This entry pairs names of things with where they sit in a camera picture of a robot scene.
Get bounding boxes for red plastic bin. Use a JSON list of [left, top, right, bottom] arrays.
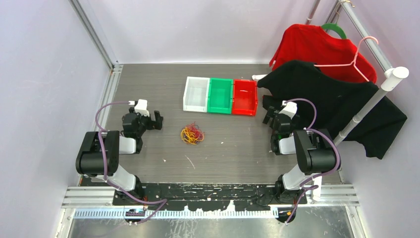
[[232, 79, 258, 116]]

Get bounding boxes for coloured cable pile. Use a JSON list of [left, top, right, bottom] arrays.
[[180, 122, 206, 146]]

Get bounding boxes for white plastic bin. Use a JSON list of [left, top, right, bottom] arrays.
[[183, 76, 210, 113]]

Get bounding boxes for green plastic bin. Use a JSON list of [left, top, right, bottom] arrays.
[[207, 78, 234, 114]]

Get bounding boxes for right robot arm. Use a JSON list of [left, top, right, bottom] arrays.
[[263, 102, 341, 204]]

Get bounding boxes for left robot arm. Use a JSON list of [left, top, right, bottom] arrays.
[[75, 107, 164, 205]]

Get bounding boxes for black shirt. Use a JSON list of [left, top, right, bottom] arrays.
[[257, 60, 407, 159]]

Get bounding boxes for red shirt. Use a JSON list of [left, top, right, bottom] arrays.
[[269, 24, 377, 83]]

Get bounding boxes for pink hanger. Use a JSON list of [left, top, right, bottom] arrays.
[[314, 36, 379, 82]]

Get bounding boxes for green hanger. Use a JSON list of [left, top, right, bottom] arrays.
[[321, 23, 347, 39]]

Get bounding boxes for white clothes rack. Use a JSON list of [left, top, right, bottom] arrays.
[[252, 0, 410, 202]]

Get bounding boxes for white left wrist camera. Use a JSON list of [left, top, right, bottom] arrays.
[[129, 99, 150, 117]]

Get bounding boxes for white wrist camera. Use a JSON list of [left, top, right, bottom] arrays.
[[279, 101, 298, 119], [129, 99, 150, 117]]

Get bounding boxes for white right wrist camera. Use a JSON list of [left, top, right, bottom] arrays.
[[279, 101, 298, 119]]

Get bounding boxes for aluminium frame rail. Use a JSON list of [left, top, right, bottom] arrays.
[[68, 0, 124, 132]]

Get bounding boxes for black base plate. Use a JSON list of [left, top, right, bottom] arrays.
[[112, 182, 308, 212]]

